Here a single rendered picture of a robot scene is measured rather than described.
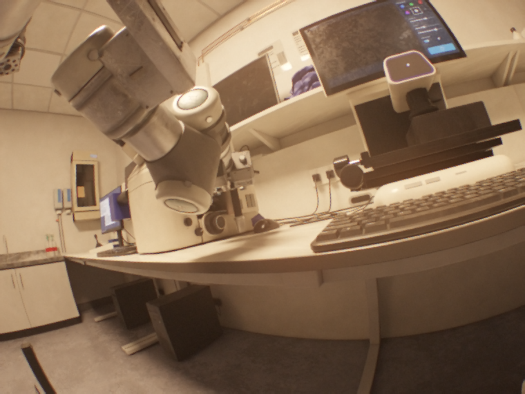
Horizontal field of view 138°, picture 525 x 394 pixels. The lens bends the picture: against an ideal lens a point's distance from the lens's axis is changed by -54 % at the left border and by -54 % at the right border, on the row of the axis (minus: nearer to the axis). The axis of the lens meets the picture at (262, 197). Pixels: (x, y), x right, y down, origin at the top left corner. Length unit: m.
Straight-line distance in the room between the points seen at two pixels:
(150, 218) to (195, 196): 0.31
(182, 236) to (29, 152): 3.05
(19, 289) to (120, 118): 2.49
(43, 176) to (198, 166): 3.10
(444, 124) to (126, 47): 0.48
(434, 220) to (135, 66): 0.28
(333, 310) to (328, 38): 1.22
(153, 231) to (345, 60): 0.68
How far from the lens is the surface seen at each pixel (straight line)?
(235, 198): 0.65
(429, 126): 0.45
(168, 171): 0.28
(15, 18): 0.26
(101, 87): 0.22
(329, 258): 0.20
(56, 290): 2.60
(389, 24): 0.72
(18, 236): 3.20
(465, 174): 0.38
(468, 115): 0.49
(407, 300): 1.20
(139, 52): 0.20
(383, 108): 0.65
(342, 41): 0.69
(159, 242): 0.57
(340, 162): 0.39
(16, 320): 2.70
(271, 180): 1.21
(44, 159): 3.39
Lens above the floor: 0.79
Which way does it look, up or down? 5 degrees up
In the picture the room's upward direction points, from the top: 12 degrees counter-clockwise
